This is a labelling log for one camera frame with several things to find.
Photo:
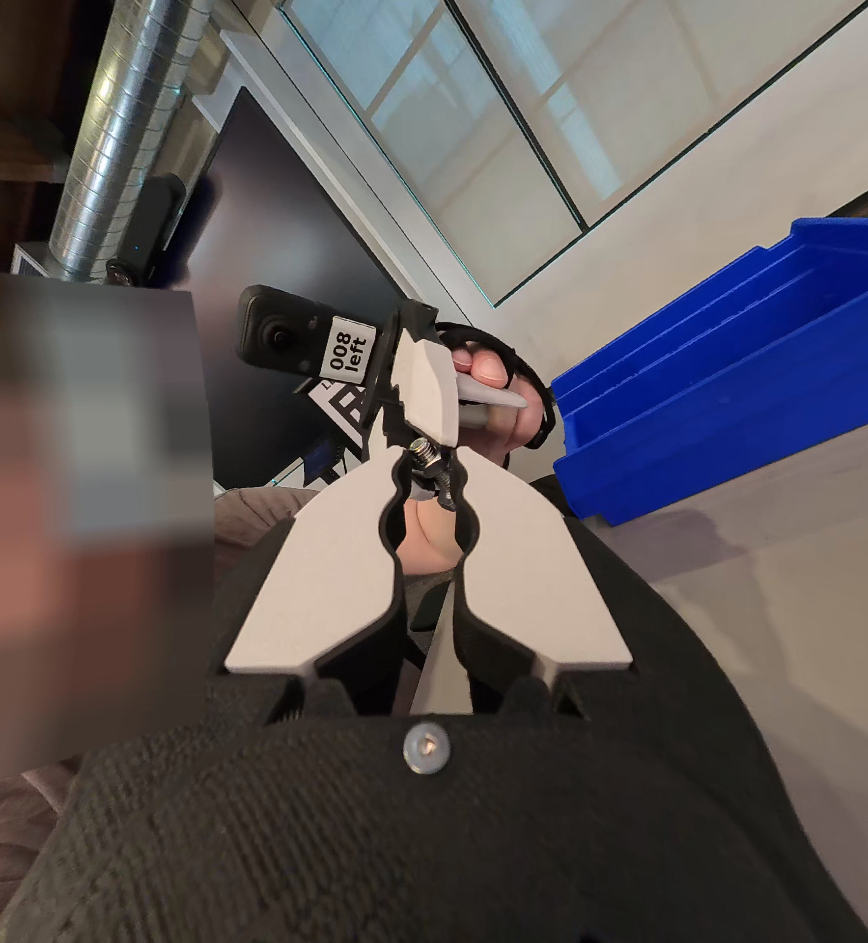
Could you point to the large blue plastic bin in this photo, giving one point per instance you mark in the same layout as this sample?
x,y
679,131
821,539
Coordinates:
x,y
736,368

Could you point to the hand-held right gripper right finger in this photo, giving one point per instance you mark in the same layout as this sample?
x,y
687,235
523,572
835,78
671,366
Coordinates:
x,y
544,582

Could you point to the silver hex bolt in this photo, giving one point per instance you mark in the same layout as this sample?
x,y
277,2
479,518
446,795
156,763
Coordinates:
x,y
437,471

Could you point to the black framed marker sign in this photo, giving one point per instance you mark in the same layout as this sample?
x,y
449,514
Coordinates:
x,y
334,398

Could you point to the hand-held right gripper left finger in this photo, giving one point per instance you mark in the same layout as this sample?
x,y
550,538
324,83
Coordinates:
x,y
316,582

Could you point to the small blue screen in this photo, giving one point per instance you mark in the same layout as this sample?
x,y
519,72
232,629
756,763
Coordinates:
x,y
319,460

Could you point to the person's left hand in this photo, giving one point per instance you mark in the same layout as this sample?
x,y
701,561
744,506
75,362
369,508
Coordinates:
x,y
482,365

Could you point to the large paned window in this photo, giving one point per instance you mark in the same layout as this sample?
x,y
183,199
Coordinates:
x,y
551,110

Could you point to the silver ventilation pipe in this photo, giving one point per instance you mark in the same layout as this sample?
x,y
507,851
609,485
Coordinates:
x,y
124,110

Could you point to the large black monitor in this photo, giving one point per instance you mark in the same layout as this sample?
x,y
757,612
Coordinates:
x,y
279,236

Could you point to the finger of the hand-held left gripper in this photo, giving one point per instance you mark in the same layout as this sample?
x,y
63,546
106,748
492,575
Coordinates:
x,y
426,383

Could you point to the person's left forearm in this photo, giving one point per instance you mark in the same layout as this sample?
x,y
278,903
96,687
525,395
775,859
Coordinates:
x,y
426,541

